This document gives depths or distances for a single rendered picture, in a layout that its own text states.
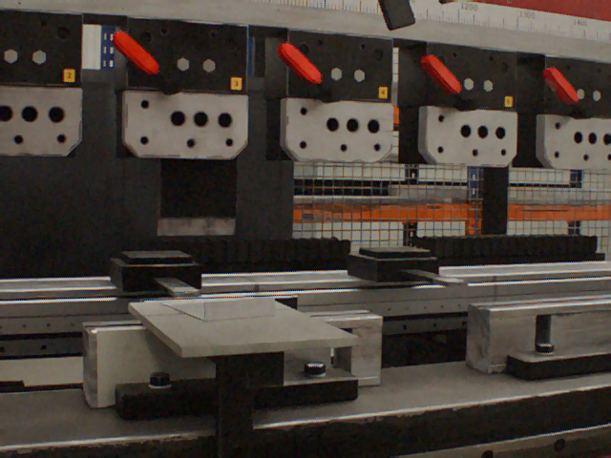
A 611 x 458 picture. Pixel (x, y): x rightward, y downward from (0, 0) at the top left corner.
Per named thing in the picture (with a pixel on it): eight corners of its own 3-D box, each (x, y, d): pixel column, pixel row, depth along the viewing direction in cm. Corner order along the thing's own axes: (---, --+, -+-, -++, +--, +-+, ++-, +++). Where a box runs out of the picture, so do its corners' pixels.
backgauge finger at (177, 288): (142, 309, 105) (142, 270, 104) (109, 281, 129) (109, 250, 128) (233, 305, 109) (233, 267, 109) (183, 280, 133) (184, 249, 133)
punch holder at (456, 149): (425, 164, 111) (428, 40, 110) (394, 164, 119) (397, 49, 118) (516, 167, 117) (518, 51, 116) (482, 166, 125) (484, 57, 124)
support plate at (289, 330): (180, 358, 76) (180, 347, 76) (128, 310, 100) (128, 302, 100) (358, 345, 83) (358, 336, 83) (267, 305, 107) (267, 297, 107)
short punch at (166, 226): (159, 236, 102) (159, 157, 101) (156, 235, 104) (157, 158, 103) (237, 235, 106) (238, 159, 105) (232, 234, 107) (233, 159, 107)
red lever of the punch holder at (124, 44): (121, 26, 91) (185, 86, 94) (115, 31, 95) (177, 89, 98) (110, 38, 90) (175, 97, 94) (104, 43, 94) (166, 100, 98)
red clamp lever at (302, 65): (289, 38, 98) (345, 94, 102) (277, 43, 102) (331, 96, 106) (280, 49, 98) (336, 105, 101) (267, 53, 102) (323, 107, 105)
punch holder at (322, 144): (285, 160, 104) (288, 28, 103) (263, 160, 111) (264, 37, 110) (392, 163, 109) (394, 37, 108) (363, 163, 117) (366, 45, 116)
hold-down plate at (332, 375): (122, 420, 94) (122, 394, 94) (115, 407, 99) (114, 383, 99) (359, 399, 106) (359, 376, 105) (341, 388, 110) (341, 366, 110)
